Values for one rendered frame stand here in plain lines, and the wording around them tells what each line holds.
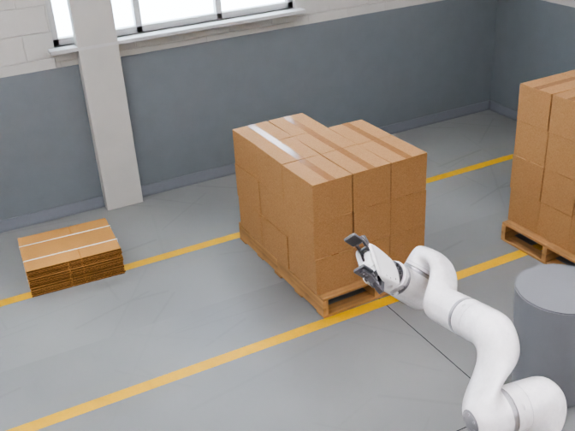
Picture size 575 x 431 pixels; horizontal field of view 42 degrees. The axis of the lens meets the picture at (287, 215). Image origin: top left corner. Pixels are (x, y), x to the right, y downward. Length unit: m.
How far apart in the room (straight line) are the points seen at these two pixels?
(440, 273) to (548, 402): 0.40
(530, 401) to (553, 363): 2.28
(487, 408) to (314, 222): 2.85
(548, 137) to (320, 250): 1.66
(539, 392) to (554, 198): 3.56
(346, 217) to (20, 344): 2.12
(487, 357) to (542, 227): 3.71
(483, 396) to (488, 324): 0.15
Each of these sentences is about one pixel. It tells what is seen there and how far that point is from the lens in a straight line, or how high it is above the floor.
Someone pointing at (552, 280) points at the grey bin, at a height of 0.62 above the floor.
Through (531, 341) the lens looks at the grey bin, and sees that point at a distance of 3.90.
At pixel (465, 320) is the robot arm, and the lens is 1.67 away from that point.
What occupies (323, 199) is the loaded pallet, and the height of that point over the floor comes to 0.79.
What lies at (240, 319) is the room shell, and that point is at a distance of 4.68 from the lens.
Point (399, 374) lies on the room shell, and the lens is 4.23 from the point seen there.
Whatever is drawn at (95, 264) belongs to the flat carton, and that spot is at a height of 0.13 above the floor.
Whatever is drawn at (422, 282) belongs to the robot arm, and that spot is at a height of 1.66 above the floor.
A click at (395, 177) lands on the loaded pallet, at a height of 0.79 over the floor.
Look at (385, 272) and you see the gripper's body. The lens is 1.80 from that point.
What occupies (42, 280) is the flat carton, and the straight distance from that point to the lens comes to 5.23.
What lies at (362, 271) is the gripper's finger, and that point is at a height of 1.79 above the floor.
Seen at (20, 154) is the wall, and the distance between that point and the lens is 6.01.
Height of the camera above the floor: 2.71
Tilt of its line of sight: 28 degrees down
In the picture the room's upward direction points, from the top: 3 degrees counter-clockwise
